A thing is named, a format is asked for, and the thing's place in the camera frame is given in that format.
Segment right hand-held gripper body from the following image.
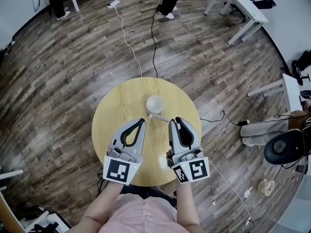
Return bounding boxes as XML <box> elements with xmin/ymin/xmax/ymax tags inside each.
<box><xmin>166</xmin><ymin>147</ymin><xmax>211</xmax><ymax>184</ymax></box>

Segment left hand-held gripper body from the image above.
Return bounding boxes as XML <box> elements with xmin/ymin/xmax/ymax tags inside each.
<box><xmin>103</xmin><ymin>144</ymin><xmax>144</xmax><ymax>186</ymax></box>

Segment lilac toothbrush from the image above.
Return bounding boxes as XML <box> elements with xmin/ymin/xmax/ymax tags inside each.
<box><xmin>151</xmin><ymin>114</ymin><xmax>181</xmax><ymax>129</ymax></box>

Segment white cup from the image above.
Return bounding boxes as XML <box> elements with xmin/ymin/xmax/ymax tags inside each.
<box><xmin>145</xmin><ymin>95</ymin><xmax>165</xmax><ymax>120</ymax></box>

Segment person's right forearm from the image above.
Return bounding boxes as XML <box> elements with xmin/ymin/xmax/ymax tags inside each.
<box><xmin>174</xmin><ymin>181</ymin><xmax>201</xmax><ymax>233</ymax></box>

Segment person's left forearm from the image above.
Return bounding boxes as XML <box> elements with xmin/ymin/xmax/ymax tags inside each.
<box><xmin>82</xmin><ymin>180</ymin><xmax>125</xmax><ymax>233</ymax></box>

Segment person's dark trousers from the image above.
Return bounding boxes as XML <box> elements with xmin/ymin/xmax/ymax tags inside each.
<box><xmin>118</xmin><ymin>184</ymin><xmax>176</xmax><ymax>207</ymax></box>

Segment person's pink shirt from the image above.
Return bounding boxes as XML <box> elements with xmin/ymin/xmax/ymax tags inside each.
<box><xmin>98</xmin><ymin>194</ymin><xmax>181</xmax><ymax>233</ymax></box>

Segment beige tape spool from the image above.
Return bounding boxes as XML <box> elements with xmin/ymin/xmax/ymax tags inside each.
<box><xmin>257</xmin><ymin>179</ymin><xmax>276</xmax><ymax>196</ymax></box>

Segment black office chair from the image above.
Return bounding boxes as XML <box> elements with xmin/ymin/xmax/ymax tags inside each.
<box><xmin>229</xmin><ymin>0</ymin><xmax>278</xmax><ymax>23</ymax></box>
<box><xmin>280</xmin><ymin>49</ymin><xmax>311</xmax><ymax>86</ymax></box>

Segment black cable bundle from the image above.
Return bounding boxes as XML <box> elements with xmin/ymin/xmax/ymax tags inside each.
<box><xmin>96</xmin><ymin>173</ymin><xmax>109</xmax><ymax>195</ymax></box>

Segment thin black cable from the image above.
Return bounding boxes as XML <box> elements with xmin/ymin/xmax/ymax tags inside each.
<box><xmin>199</xmin><ymin>110</ymin><xmax>240</xmax><ymax>126</ymax></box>

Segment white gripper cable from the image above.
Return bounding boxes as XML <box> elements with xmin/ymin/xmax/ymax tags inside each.
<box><xmin>208</xmin><ymin>161</ymin><xmax>255</xmax><ymax>225</ymax></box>

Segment white floor cable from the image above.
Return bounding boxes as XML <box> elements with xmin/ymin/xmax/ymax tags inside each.
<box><xmin>113</xmin><ymin>6</ymin><xmax>143</xmax><ymax>79</ymax></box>

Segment black floor cable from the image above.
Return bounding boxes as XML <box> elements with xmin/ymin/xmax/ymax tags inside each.
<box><xmin>151</xmin><ymin>0</ymin><xmax>171</xmax><ymax>79</ymax></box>

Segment white frame furniture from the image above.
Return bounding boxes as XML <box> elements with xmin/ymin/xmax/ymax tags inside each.
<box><xmin>0</xmin><ymin>193</ymin><xmax>72</xmax><ymax>233</ymax></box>

